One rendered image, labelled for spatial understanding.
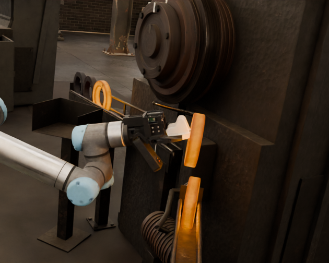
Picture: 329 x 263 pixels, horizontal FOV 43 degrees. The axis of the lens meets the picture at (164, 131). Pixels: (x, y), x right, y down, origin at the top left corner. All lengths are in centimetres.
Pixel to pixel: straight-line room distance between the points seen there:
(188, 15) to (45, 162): 71
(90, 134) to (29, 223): 133
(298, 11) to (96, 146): 72
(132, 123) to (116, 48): 753
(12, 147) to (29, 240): 121
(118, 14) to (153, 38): 708
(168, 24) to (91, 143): 52
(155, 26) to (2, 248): 135
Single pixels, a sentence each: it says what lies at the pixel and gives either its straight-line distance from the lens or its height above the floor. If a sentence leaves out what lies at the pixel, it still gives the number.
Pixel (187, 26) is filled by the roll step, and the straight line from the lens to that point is 147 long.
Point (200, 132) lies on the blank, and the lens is 112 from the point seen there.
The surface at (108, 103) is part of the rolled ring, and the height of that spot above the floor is 69.
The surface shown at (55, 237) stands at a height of 1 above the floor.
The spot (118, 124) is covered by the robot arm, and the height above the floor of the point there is 92.
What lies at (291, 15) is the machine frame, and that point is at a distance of 136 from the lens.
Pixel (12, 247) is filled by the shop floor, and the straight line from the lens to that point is 229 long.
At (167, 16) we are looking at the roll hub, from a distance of 149.
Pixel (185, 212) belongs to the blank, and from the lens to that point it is 120.
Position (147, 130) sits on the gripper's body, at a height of 92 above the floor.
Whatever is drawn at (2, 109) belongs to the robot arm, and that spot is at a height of 90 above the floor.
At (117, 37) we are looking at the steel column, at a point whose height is 33.
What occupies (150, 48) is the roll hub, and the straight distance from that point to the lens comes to 156.
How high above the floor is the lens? 129
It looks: 18 degrees down
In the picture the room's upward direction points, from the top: 8 degrees clockwise
